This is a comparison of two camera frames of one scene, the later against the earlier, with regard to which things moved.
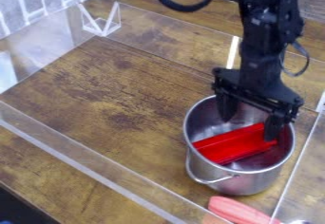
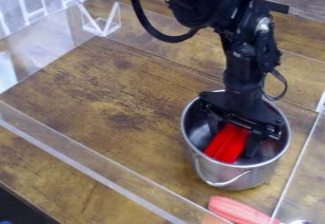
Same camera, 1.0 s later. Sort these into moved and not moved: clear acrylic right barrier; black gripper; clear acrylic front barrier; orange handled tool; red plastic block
Moved: black gripper; red plastic block
Not moved: orange handled tool; clear acrylic front barrier; clear acrylic right barrier
